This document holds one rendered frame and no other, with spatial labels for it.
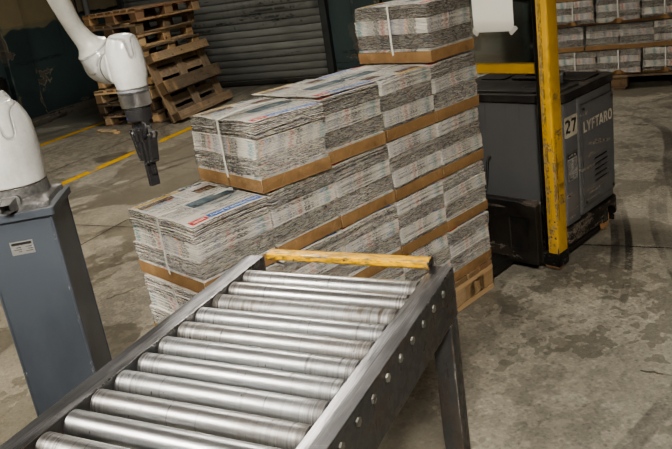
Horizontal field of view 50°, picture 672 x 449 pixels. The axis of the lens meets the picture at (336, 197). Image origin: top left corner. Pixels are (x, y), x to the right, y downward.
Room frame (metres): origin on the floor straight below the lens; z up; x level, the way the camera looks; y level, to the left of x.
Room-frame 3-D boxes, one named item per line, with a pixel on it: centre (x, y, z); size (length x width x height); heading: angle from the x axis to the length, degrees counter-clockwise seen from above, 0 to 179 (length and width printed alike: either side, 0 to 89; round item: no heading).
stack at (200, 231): (2.48, 0.12, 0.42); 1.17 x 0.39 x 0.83; 133
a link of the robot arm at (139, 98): (2.10, 0.53, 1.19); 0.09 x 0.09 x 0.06
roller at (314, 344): (1.30, 0.17, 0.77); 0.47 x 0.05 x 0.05; 62
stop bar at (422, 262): (1.60, 0.00, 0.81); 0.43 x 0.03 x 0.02; 62
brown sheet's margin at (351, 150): (2.58, 0.02, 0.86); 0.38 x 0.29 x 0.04; 40
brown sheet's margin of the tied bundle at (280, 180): (2.28, 0.16, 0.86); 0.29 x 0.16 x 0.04; 129
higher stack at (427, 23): (2.97, -0.41, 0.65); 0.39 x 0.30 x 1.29; 43
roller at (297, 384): (1.19, 0.23, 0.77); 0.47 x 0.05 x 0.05; 62
